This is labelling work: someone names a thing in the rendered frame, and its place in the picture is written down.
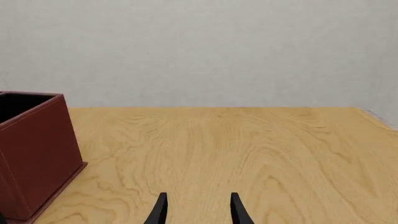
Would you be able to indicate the red-brown desk caddy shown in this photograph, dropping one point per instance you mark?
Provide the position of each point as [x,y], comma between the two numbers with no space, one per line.
[37,158]

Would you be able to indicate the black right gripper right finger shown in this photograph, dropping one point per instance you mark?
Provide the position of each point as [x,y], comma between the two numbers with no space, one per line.
[239,212]

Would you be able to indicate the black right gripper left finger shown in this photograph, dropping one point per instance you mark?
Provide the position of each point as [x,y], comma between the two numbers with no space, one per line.
[160,212]

